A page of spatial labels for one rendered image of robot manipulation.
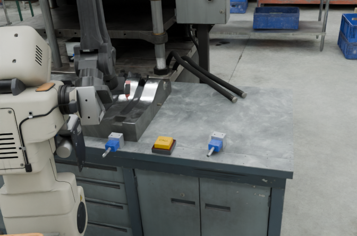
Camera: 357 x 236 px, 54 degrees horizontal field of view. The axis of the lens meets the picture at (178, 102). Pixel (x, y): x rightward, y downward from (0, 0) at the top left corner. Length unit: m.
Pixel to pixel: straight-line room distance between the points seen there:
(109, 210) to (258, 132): 0.81
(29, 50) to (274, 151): 0.94
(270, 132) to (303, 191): 1.03
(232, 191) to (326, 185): 1.20
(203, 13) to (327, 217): 1.41
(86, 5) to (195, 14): 1.13
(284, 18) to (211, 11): 2.99
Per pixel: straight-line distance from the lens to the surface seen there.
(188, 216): 1.65
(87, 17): 1.07
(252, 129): 1.54
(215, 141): 1.38
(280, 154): 1.40
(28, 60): 0.98
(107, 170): 1.64
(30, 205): 1.22
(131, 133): 1.47
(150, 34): 2.09
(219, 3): 2.07
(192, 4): 2.10
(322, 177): 2.65
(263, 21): 5.02
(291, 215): 2.33
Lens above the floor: 1.60
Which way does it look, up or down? 27 degrees down
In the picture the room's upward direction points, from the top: 4 degrees counter-clockwise
